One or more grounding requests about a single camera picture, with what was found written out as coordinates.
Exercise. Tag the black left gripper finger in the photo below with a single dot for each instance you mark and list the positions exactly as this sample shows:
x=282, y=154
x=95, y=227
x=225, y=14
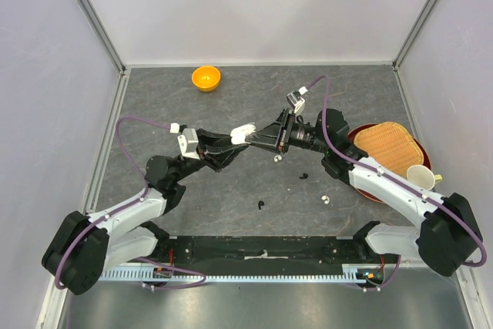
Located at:
x=221, y=158
x=207, y=138

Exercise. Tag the orange plastic bowl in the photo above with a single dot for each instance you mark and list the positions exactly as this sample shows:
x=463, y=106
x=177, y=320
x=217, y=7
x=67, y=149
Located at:
x=206, y=78

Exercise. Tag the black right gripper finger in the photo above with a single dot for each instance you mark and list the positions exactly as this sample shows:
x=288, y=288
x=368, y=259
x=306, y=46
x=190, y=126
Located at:
x=273, y=130
x=270, y=144

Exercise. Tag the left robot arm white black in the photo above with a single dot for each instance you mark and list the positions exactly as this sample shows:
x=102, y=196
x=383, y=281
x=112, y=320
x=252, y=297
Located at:
x=85, y=246

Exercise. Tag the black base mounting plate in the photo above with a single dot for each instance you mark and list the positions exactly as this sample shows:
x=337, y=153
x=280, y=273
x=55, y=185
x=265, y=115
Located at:
x=262, y=254

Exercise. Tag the woven bamboo tray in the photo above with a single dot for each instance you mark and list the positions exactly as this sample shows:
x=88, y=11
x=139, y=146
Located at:
x=391, y=145

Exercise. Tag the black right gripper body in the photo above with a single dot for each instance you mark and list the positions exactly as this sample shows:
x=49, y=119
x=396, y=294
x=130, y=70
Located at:
x=296, y=135

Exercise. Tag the white earbud charging case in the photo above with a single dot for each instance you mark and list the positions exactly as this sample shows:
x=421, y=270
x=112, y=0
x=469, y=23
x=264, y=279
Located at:
x=239, y=134

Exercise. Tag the slotted cable duct rail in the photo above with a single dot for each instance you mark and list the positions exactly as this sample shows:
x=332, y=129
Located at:
x=151, y=275

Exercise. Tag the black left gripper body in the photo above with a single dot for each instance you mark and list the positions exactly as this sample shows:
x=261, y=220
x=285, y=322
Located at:
x=206, y=156

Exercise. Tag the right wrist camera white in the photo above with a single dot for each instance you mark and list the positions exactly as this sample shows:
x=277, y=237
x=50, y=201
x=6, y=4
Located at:
x=296, y=102

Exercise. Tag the pale yellow cup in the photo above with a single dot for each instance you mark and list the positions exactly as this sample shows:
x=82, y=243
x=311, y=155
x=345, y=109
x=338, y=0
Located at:
x=423, y=177

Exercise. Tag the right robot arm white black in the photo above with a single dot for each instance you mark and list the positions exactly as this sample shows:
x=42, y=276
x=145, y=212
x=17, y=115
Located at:
x=443, y=232

